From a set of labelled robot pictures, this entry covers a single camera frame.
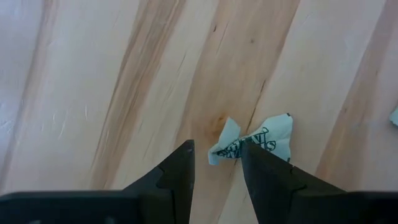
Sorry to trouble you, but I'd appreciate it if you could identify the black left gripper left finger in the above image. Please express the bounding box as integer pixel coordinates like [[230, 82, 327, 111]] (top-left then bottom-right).
[[123, 139, 197, 224]]

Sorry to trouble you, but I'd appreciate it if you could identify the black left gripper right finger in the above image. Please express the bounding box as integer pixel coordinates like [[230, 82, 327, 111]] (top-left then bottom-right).
[[241, 142, 347, 224]]

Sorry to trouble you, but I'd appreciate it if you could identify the pale green printed packet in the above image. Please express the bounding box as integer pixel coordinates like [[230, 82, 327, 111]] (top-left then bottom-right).
[[389, 106, 398, 127], [207, 113, 294, 166]]

